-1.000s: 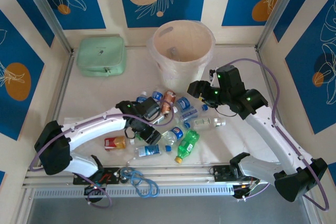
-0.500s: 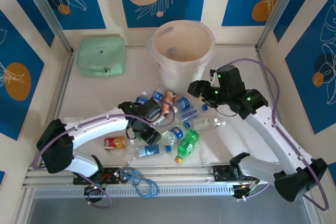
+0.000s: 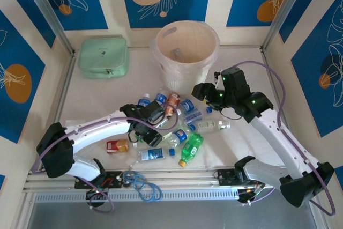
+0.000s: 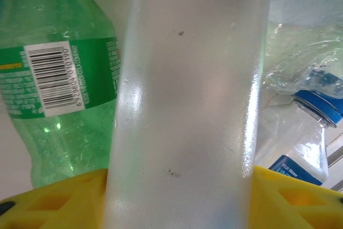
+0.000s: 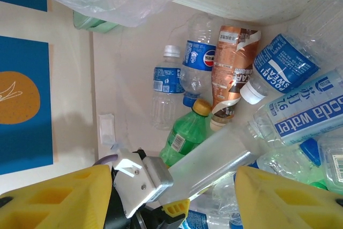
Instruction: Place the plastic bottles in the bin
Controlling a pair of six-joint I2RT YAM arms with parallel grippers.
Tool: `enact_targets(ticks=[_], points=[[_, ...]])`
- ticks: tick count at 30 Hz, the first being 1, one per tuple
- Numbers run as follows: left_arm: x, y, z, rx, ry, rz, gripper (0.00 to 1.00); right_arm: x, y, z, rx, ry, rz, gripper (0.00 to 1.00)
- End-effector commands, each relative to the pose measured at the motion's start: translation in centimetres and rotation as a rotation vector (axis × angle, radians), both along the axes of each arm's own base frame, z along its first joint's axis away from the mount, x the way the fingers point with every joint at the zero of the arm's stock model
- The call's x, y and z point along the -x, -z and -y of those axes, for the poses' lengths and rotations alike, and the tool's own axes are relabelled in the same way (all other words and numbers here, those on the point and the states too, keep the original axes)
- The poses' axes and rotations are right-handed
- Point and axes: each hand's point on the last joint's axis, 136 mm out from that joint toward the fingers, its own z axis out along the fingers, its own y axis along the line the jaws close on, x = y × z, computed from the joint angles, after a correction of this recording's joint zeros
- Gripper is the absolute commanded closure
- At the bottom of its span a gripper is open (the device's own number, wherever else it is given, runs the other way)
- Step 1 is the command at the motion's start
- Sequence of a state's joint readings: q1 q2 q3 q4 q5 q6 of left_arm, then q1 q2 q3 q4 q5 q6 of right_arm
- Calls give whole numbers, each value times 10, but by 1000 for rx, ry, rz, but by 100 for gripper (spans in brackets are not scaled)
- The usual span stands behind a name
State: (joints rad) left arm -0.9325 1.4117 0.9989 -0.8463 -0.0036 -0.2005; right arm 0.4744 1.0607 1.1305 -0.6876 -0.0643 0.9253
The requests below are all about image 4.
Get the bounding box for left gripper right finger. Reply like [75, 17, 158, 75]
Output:
[248, 166, 343, 229]

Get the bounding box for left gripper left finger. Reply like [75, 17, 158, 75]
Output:
[0, 169, 109, 229]

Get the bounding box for clear bottle with blue label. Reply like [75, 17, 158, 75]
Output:
[254, 89, 343, 187]

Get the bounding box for frosted white plastic bottle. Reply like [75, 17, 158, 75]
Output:
[103, 0, 273, 229]

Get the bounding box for clear Pepsi label bottle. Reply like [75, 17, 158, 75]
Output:
[264, 0, 343, 98]

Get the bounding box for green Sprite plastic bottle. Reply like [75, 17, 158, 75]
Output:
[0, 0, 126, 189]

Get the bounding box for long aluminium table rail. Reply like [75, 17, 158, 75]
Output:
[325, 132, 343, 195]

